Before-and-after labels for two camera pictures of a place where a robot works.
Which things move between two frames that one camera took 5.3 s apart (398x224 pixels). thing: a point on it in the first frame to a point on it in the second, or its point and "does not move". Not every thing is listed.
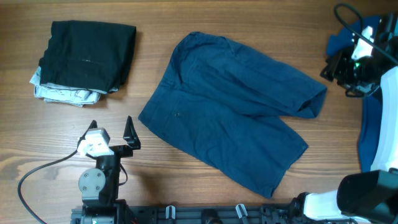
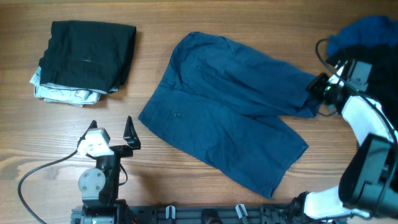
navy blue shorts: (226, 102) does not move
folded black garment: (89, 55) does not move
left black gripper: (132, 141) does not move
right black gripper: (334, 69) to (315, 86)
